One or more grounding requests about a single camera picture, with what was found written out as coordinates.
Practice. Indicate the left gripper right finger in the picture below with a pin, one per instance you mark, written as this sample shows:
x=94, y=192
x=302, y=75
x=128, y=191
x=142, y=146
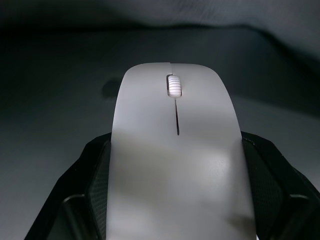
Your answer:
x=277, y=185

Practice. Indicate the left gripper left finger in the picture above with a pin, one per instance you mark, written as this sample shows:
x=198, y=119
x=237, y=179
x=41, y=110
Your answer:
x=82, y=180

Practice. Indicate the grey computer mouse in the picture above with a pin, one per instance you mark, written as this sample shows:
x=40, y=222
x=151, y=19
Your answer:
x=175, y=175

